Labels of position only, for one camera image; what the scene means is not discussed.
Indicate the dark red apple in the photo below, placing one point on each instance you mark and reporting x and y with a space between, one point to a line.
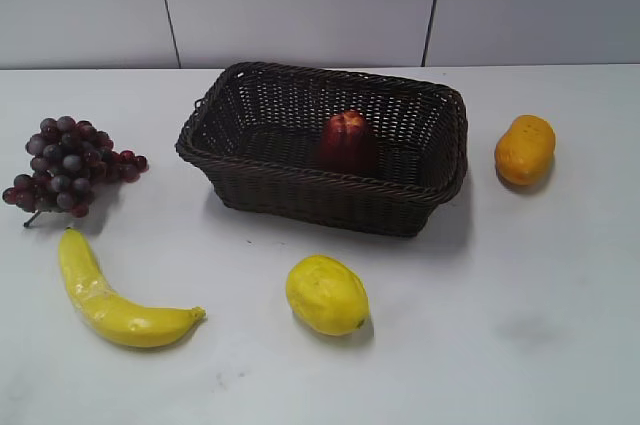
347 144

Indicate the black woven basket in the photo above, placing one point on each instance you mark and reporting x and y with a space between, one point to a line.
256 135

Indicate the yellow lemon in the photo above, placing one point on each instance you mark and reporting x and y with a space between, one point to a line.
327 296

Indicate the orange yellow mango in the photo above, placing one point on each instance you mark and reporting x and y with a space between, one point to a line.
524 154

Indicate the purple grape bunch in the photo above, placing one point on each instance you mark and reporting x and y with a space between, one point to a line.
69 160

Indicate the yellow banana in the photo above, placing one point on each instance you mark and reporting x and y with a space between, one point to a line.
110 315

